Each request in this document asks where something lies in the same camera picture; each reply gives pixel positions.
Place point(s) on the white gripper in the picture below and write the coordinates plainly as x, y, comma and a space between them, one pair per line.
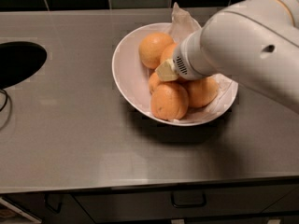
181, 62

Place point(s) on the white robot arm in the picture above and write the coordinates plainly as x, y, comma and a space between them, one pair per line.
254, 43

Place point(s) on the white ceramic bowl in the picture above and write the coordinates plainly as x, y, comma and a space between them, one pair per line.
131, 78

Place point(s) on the small orange centre left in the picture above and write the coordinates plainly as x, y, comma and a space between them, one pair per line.
154, 82

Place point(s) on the orange front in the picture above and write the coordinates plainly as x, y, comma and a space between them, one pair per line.
169, 101

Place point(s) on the white crumpled paper napkin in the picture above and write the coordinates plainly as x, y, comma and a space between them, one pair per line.
183, 24

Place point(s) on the black oval object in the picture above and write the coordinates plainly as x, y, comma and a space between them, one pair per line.
18, 61

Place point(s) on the dark left cabinet door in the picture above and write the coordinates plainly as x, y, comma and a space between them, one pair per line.
51, 208

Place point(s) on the dark drawer with handle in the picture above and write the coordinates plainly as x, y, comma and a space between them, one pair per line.
181, 203

